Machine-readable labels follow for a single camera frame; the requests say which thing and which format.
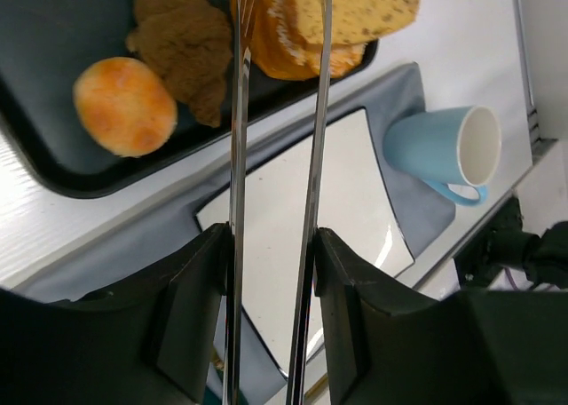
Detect light blue mug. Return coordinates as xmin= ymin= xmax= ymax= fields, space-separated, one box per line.
xmin=383 ymin=106 xmax=501 ymax=207

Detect grey cloth placemat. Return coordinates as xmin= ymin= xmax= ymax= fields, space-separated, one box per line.
xmin=13 ymin=63 xmax=455 ymax=404

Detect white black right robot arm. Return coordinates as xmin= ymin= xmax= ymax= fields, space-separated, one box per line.
xmin=454 ymin=197 xmax=567 ymax=290

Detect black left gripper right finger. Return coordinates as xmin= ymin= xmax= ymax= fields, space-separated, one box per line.
xmin=315 ymin=228 xmax=567 ymax=404

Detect white square plate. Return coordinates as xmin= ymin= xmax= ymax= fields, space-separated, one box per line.
xmin=194 ymin=107 xmax=416 ymax=379

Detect black rectangular baking tray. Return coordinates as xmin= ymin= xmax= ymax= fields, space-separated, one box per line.
xmin=0 ymin=0 xmax=381 ymax=201

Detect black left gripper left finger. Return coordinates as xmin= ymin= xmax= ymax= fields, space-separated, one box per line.
xmin=1 ymin=224 xmax=229 ymax=404

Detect brown chocolate croissant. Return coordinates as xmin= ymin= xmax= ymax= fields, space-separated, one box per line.
xmin=126 ymin=0 xmax=233 ymax=128

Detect orange round cake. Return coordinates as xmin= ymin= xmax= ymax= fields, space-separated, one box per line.
xmin=250 ymin=0 xmax=367 ymax=81

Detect seeded bread slice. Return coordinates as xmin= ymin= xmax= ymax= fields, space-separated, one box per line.
xmin=273 ymin=0 xmax=420 ymax=46

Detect small round golden bun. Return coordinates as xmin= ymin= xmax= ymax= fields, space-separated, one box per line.
xmin=73 ymin=57 xmax=178 ymax=158

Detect silver metal tongs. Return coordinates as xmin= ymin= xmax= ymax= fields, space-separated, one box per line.
xmin=222 ymin=0 xmax=332 ymax=404

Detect aluminium frame rail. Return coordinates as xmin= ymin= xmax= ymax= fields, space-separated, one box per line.
xmin=513 ymin=0 xmax=556 ymax=163

